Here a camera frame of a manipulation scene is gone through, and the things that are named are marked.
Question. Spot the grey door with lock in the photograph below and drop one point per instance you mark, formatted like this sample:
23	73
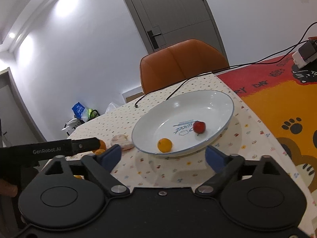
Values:
162	23

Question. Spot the large orange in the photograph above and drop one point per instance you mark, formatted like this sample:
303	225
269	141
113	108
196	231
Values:
102	145
99	151

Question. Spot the peeled pomelo piece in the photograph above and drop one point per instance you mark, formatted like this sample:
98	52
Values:
122	140

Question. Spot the person's left hand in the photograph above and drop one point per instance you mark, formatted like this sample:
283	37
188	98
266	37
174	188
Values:
7	189

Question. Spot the large orange back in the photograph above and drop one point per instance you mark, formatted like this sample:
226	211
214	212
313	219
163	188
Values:
102	145

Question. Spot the white power adapter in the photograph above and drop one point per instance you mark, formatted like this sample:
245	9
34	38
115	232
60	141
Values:
306	53

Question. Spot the grey door left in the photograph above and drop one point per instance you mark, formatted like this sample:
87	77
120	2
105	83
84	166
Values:
17	125

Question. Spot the floral tablecloth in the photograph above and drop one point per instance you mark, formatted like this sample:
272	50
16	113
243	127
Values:
245	135

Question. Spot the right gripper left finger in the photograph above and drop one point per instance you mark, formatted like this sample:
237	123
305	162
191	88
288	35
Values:
99	168

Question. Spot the orange leather chair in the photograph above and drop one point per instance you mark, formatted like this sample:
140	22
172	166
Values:
179	62

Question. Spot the small orange front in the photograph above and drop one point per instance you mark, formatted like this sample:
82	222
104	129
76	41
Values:
165	145

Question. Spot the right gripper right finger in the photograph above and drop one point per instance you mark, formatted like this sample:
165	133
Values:
226	167

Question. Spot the large orange front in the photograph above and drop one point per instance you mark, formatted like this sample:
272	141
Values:
99	151

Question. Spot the dark red fruit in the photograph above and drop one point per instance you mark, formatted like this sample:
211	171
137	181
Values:
199	127

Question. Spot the white bowl blue rim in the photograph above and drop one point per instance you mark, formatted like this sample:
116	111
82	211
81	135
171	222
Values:
173	119

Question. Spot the red orange cartoon mat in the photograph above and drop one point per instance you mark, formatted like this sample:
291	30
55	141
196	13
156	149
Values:
284	97

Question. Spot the blue plastic bag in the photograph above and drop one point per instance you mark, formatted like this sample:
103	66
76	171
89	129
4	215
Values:
78	110

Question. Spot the black metal rack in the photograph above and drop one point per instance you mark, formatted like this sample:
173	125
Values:
87	115

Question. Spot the clear plastic bag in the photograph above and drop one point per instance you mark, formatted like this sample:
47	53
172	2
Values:
112	106

